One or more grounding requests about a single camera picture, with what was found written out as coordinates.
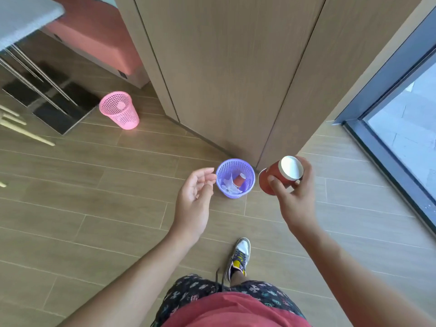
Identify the person's right hand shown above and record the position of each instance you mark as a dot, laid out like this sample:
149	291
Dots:
299	207

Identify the person's left hand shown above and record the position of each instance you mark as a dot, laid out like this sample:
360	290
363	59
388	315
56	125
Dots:
192	207

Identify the person's right thumb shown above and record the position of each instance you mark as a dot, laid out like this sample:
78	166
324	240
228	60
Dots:
277	187

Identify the person's left fingers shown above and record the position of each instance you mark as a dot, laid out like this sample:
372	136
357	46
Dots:
204	174

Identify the person's right forearm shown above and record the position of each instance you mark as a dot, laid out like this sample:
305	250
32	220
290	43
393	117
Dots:
354	279

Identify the person's left forearm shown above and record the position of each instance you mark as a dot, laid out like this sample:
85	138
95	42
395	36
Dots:
136	282

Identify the purple mesh waste basket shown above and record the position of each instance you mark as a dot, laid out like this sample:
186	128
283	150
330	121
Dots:
224	173

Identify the crumpled white paper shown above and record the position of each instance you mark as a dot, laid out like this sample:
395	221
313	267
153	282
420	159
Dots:
229	186

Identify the small red paper cup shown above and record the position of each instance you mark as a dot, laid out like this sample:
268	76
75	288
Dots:
239	180

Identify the white and yellow sneaker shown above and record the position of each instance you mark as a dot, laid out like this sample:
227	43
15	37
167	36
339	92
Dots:
240	257

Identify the pink mesh waste basket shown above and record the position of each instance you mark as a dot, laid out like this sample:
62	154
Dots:
121	112

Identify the wooden cabinet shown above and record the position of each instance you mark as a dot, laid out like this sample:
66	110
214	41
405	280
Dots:
231	71

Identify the black patterned shorts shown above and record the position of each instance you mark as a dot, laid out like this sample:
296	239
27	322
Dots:
190	289

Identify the red shirt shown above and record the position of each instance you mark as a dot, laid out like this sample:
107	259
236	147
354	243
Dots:
235	311

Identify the pink upholstered bench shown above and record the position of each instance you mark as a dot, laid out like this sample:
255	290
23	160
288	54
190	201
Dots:
98	33

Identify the light wooden chair legs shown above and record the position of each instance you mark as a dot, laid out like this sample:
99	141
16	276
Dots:
24	127

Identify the metal table legs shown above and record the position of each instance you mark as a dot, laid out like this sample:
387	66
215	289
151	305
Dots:
37	78

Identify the grey table top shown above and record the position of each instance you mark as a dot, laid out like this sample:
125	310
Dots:
24	16

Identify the grey window frame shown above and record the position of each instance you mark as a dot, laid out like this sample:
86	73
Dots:
385	74

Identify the black table base plate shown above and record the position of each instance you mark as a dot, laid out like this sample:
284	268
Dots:
61	112

